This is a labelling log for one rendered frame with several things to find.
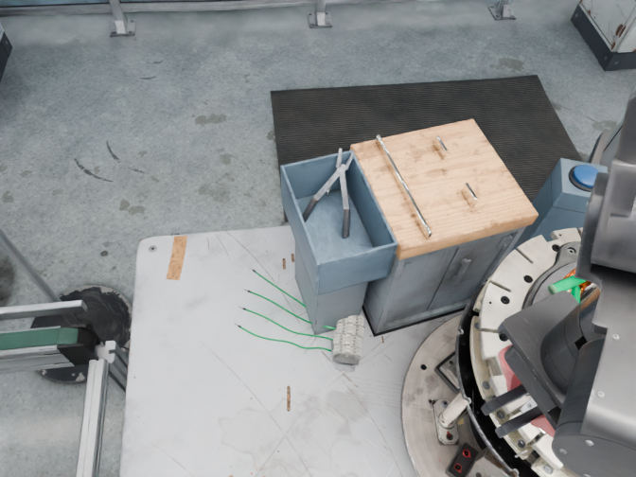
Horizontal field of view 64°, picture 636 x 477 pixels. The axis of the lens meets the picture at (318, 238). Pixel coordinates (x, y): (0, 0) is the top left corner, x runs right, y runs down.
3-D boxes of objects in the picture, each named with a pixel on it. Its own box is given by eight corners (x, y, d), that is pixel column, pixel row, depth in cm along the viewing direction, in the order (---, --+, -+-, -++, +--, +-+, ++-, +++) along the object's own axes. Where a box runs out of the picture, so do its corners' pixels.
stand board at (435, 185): (398, 260, 66) (401, 251, 64) (348, 155, 76) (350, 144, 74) (532, 224, 70) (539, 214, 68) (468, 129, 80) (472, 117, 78)
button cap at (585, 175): (600, 190, 75) (604, 186, 74) (573, 185, 75) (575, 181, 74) (598, 170, 77) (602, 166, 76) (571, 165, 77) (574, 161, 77)
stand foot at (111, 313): (19, 389, 157) (16, 387, 156) (38, 291, 176) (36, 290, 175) (132, 377, 161) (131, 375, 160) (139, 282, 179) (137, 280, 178)
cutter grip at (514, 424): (499, 439, 42) (505, 434, 41) (493, 430, 43) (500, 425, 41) (537, 418, 43) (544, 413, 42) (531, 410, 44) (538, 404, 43)
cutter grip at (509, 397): (485, 416, 43) (491, 411, 42) (479, 408, 44) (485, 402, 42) (522, 397, 44) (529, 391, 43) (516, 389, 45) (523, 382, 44)
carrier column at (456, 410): (440, 431, 78) (482, 389, 60) (435, 415, 79) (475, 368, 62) (455, 428, 78) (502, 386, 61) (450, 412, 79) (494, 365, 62)
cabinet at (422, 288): (374, 338, 88) (399, 259, 66) (338, 250, 98) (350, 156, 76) (474, 308, 92) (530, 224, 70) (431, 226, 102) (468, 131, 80)
